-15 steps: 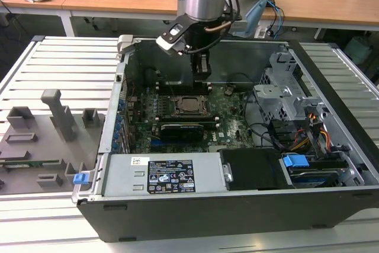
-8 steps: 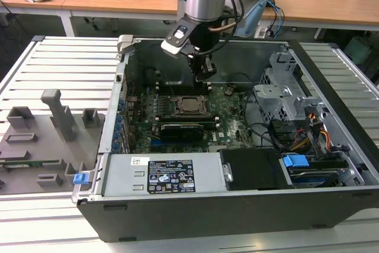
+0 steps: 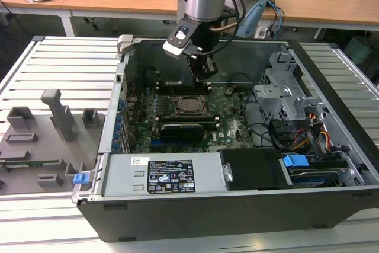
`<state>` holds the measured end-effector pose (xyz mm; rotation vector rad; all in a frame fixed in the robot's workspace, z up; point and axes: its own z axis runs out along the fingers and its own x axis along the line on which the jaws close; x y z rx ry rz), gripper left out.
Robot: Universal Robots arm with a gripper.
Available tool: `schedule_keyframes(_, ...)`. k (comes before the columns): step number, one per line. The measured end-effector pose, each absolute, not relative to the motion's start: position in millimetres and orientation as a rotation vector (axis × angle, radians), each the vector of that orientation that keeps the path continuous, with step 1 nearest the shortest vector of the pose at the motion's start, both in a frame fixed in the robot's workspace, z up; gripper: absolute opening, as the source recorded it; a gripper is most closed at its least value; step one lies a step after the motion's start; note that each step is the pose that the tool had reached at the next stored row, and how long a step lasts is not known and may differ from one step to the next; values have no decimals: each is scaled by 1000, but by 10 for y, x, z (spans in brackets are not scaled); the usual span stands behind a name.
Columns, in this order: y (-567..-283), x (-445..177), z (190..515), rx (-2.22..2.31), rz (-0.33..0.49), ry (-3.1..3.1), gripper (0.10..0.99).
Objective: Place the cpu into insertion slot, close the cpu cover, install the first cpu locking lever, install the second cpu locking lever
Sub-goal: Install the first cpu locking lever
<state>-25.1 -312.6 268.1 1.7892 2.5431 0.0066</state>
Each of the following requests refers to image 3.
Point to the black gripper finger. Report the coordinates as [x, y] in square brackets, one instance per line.
[199, 73]

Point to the silver CPU plate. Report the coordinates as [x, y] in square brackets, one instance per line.
[191, 104]

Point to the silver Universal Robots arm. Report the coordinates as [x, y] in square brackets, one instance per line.
[204, 1]

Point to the black RAM slot bank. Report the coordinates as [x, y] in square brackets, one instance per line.
[183, 88]
[207, 123]

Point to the CPU socket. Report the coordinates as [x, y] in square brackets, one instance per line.
[176, 114]

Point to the round coin battery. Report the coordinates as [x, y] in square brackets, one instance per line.
[230, 90]

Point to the black graphics card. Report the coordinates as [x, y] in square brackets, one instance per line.
[182, 132]

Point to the green motherboard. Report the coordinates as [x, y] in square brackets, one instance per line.
[234, 128]

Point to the silver metal drive cage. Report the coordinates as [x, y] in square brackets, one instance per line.
[275, 96]

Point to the black plastic shroud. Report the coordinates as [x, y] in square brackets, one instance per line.
[254, 170]

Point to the grey power supply unit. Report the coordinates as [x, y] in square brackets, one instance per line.
[118, 176]

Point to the blue disk carrier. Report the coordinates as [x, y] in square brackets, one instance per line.
[295, 164]

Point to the black open PC case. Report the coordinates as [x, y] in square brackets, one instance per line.
[207, 217]

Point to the green waste bin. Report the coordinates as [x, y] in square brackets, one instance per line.
[358, 50]

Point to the blue case latch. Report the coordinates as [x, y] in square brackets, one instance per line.
[80, 179]

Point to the grey parts rack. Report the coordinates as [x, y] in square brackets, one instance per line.
[44, 146]

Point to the green RAM stick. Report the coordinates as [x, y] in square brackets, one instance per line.
[32, 163]

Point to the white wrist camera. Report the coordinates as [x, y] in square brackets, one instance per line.
[177, 38]

